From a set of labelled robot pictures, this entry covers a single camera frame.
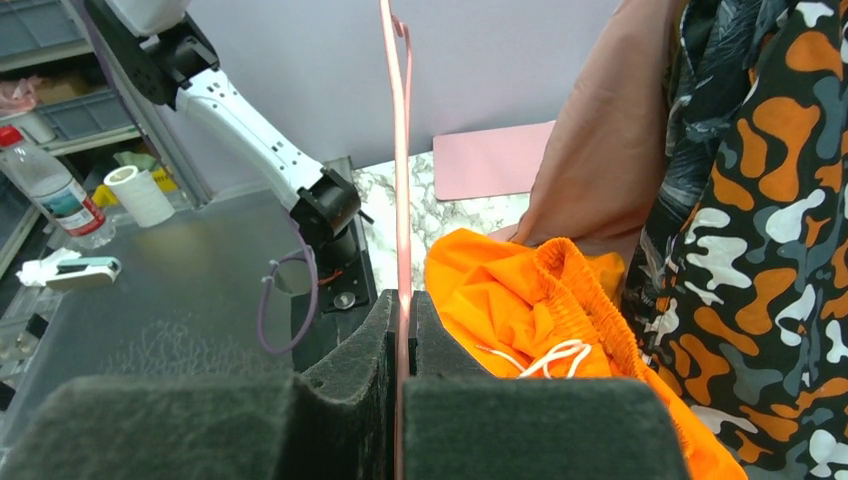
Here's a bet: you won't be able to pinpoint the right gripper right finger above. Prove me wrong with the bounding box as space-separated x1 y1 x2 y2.
405 292 690 479

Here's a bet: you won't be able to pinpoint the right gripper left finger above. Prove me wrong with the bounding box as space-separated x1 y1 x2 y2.
1 290 397 479

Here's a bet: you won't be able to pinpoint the pink wire hanger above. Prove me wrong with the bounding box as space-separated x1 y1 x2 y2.
378 0 413 479

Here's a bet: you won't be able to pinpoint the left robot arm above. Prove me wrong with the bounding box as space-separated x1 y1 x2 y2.
84 1 361 274

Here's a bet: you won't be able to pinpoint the orange camouflage hanging shorts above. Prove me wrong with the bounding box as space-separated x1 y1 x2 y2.
623 1 847 479

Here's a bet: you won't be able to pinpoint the pink hanging shorts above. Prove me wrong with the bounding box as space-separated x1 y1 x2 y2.
490 0 685 263

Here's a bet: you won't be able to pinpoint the dark patterned hanging shorts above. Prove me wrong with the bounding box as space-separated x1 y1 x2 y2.
640 1 791 286

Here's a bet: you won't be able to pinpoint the pink clipboard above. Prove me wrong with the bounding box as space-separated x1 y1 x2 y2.
433 121 554 201

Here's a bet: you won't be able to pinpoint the white teal stapler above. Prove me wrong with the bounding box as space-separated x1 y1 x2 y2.
45 257 123 291

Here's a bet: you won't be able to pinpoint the white paper roll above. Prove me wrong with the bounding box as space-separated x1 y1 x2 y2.
104 165 175 228

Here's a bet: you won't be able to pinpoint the clear water bottle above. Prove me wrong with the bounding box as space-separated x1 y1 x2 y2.
1 126 115 249

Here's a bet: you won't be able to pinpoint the grey storage shelf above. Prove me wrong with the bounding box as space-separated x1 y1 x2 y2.
1 1 177 192

